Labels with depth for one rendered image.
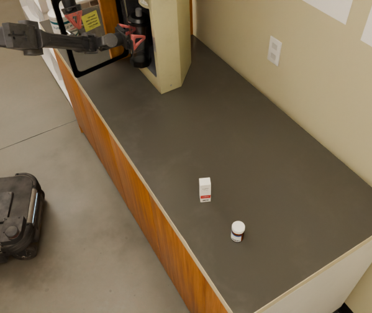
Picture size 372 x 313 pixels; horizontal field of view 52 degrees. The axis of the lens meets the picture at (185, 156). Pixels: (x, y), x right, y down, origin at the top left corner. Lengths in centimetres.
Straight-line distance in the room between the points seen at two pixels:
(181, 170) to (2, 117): 228
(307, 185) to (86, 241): 148
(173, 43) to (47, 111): 190
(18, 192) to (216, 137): 139
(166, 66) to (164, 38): 14
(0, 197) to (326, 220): 187
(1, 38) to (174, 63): 76
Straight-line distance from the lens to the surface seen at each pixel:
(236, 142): 160
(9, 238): 232
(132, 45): 176
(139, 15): 179
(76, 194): 273
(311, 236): 138
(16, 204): 251
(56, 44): 152
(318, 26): 152
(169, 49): 174
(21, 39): 138
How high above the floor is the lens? 209
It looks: 48 degrees down
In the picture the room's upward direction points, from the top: 3 degrees counter-clockwise
